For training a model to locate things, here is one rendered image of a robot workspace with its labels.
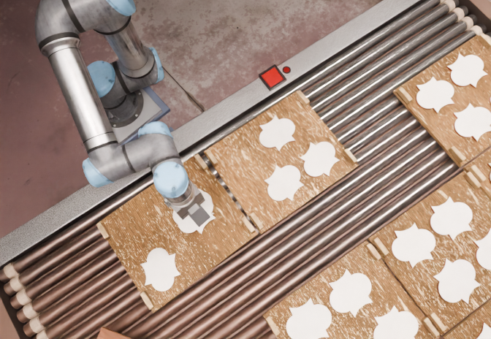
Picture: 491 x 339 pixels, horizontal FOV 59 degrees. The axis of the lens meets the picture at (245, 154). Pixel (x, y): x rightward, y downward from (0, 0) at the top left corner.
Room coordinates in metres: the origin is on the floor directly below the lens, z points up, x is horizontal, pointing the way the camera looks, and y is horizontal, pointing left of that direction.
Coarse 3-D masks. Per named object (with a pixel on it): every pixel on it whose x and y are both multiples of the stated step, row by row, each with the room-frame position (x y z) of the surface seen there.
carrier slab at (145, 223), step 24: (192, 168) 0.44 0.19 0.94; (144, 192) 0.37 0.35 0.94; (216, 192) 0.35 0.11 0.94; (120, 216) 0.29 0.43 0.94; (144, 216) 0.29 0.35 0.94; (168, 216) 0.28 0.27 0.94; (216, 216) 0.27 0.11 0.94; (240, 216) 0.26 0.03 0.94; (120, 240) 0.21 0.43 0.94; (144, 240) 0.21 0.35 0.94; (168, 240) 0.20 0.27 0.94; (192, 240) 0.19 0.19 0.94; (216, 240) 0.19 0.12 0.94; (240, 240) 0.18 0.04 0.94; (192, 264) 0.12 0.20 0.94; (216, 264) 0.11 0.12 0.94; (144, 288) 0.06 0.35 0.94
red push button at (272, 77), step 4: (268, 72) 0.79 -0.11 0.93; (272, 72) 0.79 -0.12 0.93; (276, 72) 0.79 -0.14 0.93; (264, 76) 0.78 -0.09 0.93; (268, 76) 0.78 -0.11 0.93; (272, 76) 0.77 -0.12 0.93; (276, 76) 0.77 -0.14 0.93; (280, 76) 0.77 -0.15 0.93; (268, 80) 0.76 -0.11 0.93; (272, 80) 0.76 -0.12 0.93; (276, 80) 0.76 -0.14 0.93; (280, 80) 0.75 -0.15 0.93; (268, 84) 0.74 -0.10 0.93; (272, 84) 0.74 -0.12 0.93
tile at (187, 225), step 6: (204, 204) 0.31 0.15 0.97; (210, 204) 0.30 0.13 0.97; (210, 210) 0.28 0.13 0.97; (210, 216) 0.26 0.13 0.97; (180, 222) 0.25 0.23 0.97; (186, 222) 0.25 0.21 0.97; (192, 222) 0.25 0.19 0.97; (180, 228) 0.23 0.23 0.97; (186, 228) 0.23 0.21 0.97; (192, 228) 0.23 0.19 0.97; (198, 228) 0.23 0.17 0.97
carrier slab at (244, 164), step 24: (288, 96) 0.68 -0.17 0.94; (264, 120) 0.60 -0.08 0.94; (312, 120) 0.58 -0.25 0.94; (216, 144) 0.52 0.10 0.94; (240, 144) 0.52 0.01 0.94; (288, 144) 0.50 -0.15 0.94; (336, 144) 0.49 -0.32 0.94; (216, 168) 0.43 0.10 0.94; (240, 168) 0.43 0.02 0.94; (264, 168) 0.42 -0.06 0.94; (336, 168) 0.40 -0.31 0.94; (240, 192) 0.34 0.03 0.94; (264, 192) 0.34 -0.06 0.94; (312, 192) 0.32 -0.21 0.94; (264, 216) 0.26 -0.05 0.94
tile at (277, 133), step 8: (272, 120) 0.59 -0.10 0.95; (280, 120) 0.59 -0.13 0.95; (288, 120) 0.59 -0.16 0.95; (264, 128) 0.56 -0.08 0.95; (272, 128) 0.56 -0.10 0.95; (280, 128) 0.56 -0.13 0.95; (288, 128) 0.56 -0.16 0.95; (264, 136) 0.53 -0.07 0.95; (272, 136) 0.53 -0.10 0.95; (280, 136) 0.53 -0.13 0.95; (288, 136) 0.53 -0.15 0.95; (264, 144) 0.50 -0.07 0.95; (272, 144) 0.50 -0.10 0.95; (280, 144) 0.50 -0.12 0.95
